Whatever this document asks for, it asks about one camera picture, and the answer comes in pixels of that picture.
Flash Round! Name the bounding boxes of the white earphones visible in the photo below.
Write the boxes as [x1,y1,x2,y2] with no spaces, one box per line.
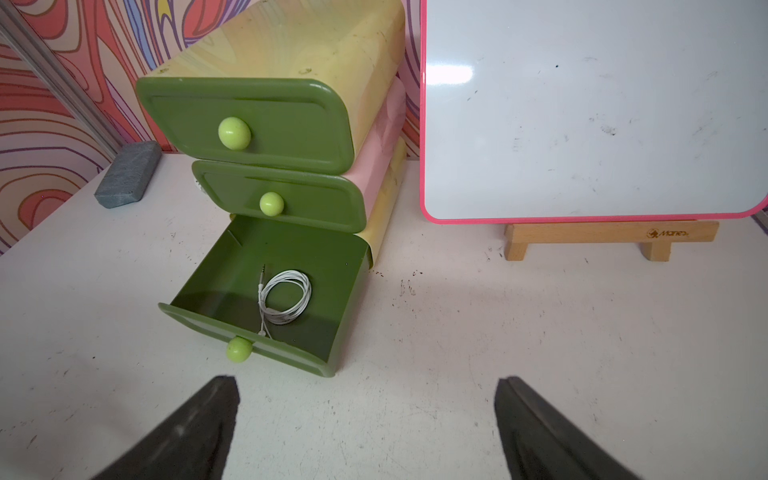
[256,265,313,338]

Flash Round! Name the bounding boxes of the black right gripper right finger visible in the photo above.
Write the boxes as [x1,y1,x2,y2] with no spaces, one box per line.
[494,376,637,479]

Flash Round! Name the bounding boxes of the wooden whiteboard easel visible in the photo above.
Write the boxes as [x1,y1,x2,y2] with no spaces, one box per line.
[504,220,720,262]

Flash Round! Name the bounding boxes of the yellow pink drawer cabinet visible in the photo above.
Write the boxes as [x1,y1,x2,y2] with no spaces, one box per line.
[141,1,406,256]

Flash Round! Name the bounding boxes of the green top drawer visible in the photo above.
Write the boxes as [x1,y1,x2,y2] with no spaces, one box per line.
[136,76,370,175]

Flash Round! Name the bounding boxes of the pink framed whiteboard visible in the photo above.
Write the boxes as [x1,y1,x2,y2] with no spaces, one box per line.
[420,1,767,224]

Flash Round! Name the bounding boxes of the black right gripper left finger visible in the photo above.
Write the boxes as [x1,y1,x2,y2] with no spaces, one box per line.
[96,376,240,479]

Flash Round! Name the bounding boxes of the grey felt eraser block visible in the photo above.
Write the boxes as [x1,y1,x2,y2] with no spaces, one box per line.
[94,141,162,209]

